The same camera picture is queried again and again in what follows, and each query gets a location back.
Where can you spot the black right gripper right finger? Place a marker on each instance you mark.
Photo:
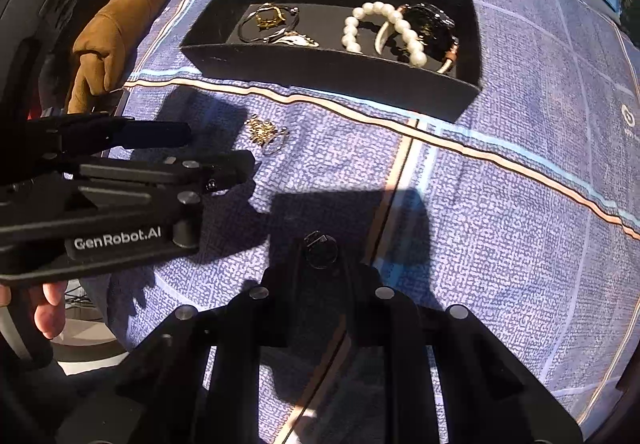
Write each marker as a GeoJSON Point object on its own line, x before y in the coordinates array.
{"type": "Point", "coordinates": [489, 396]}

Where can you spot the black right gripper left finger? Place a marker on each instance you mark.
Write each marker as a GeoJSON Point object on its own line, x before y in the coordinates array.
{"type": "Point", "coordinates": [194, 378]}

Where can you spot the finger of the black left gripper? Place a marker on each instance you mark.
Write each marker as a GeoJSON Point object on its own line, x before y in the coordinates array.
{"type": "Point", "coordinates": [33, 148]}
{"type": "Point", "coordinates": [217, 173]}

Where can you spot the small gold charm earring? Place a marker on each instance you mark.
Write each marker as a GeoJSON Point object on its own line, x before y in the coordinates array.
{"type": "Point", "coordinates": [269, 137]}

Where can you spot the silver hoop jewelry cluster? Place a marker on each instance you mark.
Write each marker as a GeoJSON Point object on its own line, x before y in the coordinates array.
{"type": "Point", "coordinates": [271, 21]}

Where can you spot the black rectangular tray box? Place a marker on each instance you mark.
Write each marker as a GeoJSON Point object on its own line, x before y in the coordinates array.
{"type": "Point", "coordinates": [345, 62]}

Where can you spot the black dial wristwatch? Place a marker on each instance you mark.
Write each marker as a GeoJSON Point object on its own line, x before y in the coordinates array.
{"type": "Point", "coordinates": [426, 30]}

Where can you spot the white earring card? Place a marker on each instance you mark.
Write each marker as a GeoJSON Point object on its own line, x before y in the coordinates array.
{"type": "Point", "coordinates": [293, 38]}

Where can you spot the person's left hand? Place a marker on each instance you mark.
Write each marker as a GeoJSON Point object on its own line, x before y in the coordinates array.
{"type": "Point", "coordinates": [47, 305]}

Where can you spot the tan suede cushion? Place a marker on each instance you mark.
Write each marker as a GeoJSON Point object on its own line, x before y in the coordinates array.
{"type": "Point", "coordinates": [102, 47]}

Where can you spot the blue checked bed cover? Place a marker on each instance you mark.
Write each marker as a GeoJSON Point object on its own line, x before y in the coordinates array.
{"type": "Point", "coordinates": [526, 208]}

